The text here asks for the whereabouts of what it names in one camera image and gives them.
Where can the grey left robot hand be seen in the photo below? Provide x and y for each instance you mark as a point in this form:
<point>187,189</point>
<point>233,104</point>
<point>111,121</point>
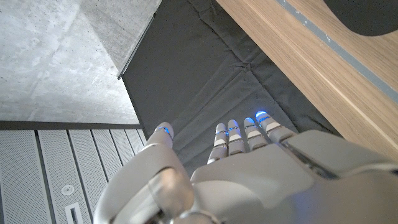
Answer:
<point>264,186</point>

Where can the black fabric backdrop curtain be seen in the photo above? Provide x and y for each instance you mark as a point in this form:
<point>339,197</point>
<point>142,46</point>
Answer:
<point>192,77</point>

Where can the grey tape outline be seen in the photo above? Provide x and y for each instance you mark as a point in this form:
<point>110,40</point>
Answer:
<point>342,52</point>

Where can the round white ceiling sensor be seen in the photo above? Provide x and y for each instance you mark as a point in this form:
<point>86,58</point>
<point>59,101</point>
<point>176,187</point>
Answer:
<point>67,189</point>

